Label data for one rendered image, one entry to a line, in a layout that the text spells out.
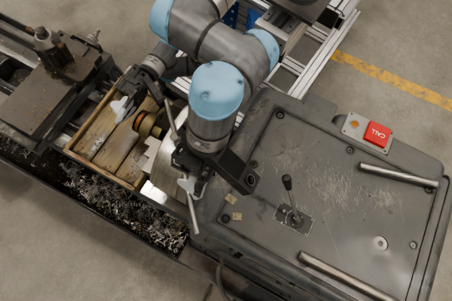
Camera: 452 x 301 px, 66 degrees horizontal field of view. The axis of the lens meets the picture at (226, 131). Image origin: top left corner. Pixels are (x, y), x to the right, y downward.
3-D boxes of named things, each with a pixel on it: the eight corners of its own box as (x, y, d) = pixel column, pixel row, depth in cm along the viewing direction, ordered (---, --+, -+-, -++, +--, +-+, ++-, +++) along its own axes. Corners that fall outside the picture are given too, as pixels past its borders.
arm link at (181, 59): (187, 82, 135) (186, 67, 125) (158, 84, 134) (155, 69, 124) (186, 66, 138) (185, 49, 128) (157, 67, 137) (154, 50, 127)
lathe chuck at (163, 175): (229, 119, 125) (223, 97, 94) (187, 198, 121) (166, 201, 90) (207, 108, 126) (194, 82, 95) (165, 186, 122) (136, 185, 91)
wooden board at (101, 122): (187, 114, 136) (187, 109, 132) (135, 193, 123) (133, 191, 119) (123, 80, 140) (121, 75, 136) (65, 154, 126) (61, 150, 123)
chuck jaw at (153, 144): (180, 150, 105) (159, 185, 100) (181, 156, 109) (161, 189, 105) (149, 134, 106) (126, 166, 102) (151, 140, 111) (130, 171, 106)
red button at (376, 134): (388, 132, 96) (392, 129, 94) (381, 150, 93) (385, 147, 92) (368, 122, 96) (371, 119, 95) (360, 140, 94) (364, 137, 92)
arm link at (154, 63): (166, 73, 122) (164, 60, 115) (159, 83, 121) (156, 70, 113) (148, 64, 123) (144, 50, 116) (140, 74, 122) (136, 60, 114)
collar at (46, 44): (64, 37, 116) (60, 31, 113) (48, 54, 113) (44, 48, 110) (44, 27, 117) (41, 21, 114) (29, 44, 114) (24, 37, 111)
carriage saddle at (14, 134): (116, 62, 143) (113, 54, 137) (41, 156, 125) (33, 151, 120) (57, 32, 147) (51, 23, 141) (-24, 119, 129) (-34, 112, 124)
